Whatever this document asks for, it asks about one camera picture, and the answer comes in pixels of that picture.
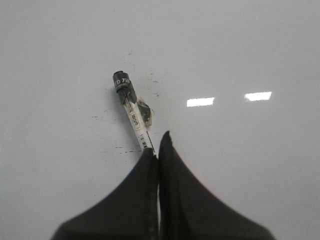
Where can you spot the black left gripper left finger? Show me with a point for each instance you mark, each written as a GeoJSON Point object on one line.
{"type": "Point", "coordinates": [129, 212]}

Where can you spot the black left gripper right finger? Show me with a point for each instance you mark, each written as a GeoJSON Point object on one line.
{"type": "Point", "coordinates": [189, 211]}

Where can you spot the white black whiteboard marker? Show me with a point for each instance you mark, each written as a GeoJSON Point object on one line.
{"type": "Point", "coordinates": [137, 110]}

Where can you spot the white glossy whiteboard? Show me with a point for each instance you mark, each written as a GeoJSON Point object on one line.
{"type": "Point", "coordinates": [235, 82]}

